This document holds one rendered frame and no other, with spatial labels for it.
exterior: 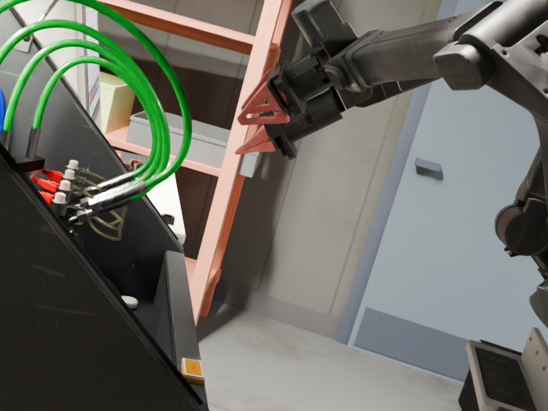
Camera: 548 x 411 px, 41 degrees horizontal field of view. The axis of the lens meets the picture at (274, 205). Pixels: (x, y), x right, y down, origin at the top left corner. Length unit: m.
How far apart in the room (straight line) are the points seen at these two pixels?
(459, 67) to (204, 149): 2.50
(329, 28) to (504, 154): 2.65
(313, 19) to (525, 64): 0.46
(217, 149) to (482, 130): 1.30
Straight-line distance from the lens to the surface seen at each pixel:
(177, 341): 1.17
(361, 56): 0.96
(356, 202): 3.71
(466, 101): 3.61
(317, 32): 1.07
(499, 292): 3.79
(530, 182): 1.33
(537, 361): 1.21
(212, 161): 3.13
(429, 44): 0.78
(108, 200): 1.20
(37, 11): 1.53
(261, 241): 3.82
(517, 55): 0.66
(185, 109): 1.17
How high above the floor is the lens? 1.45
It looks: 13 degrees down
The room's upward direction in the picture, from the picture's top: 16 degrees clockwise
